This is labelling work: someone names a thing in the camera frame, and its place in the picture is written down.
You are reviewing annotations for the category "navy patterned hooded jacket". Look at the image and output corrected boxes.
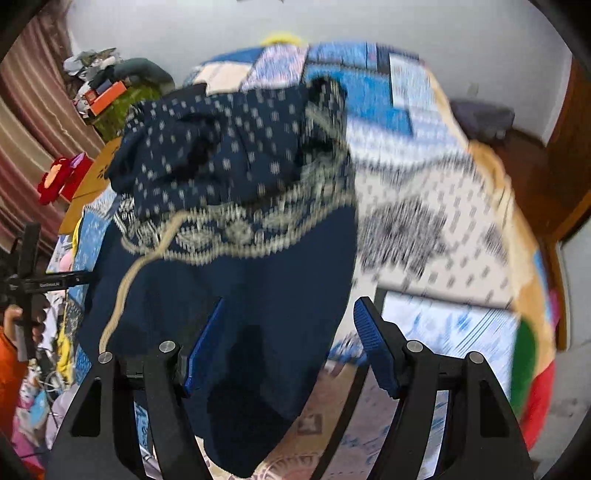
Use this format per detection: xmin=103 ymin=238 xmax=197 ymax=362
xmin=76 ymin=76 xmax=360 ymax=478

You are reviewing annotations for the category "yellow rounded item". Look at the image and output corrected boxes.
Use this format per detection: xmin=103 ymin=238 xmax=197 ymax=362
xmin=261 ymin=30 xmax=303 ymax=47

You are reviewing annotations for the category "colourful printed blanket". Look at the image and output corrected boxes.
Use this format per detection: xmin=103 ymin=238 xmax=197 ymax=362
xmin=198 ymin=69 xmax=561 ymax=480

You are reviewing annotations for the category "grey plush pillow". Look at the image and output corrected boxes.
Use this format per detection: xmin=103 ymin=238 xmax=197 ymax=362
xmin=108 ymin=58 xmax=176 ymax=93

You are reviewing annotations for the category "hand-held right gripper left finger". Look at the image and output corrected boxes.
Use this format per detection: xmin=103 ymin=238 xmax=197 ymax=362
xmin=46 ymin=295 xmax=228 ymax=480

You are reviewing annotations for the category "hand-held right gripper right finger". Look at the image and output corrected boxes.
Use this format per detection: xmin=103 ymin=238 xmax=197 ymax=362
xmin=314 ymin=296 xmax=536 ymax=480

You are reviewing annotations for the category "person's left forearm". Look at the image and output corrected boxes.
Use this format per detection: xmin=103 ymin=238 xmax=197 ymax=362
xmin=0 ymin=325 xmax=31 ymax=446

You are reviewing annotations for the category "dark cloth on floor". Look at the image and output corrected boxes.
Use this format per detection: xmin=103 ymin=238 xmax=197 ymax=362
xmin=450 ymin=99 xmax=516 ymax=140

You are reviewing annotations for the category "person's left hand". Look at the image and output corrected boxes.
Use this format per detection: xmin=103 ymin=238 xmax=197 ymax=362
xmin=0 ymin=305 xmax=48 ymax=346

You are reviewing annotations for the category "striped brown curtain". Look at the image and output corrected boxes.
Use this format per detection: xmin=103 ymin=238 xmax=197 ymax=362
xmin=0 ymin=18 xmax=108 ymax=259

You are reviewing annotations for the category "red plush flower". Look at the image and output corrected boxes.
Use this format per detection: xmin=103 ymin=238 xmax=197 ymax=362
xmin=37 ymin=157 xmax=77 ymax=206

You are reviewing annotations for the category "wooden lap desk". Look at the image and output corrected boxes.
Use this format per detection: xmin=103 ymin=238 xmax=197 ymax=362
xmin=58 ymin=136 xmax=124 ymax=236

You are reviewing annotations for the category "orange box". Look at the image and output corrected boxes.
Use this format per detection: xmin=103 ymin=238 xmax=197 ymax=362
xmin=88 ymin=80 xmax=128 ymax=117

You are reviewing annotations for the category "wooden wardrobe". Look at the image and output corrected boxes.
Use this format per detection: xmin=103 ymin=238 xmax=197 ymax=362
xmin=540 ymin=55 xmax=591 ymax=243

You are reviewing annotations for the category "pile of mixed clutter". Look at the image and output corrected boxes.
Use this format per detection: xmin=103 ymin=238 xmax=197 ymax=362
xmin=62 ymin=47 xmax=123 ymax=93

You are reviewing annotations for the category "blue patchwork bedsheet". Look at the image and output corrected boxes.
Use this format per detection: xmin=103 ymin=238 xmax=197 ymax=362
xmin=46 ymin=41 xmax=557 ymax=480

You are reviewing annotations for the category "red box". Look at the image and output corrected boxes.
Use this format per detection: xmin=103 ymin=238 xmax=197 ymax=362
xmin=60 ymin=154 xmax=95 ymax=202

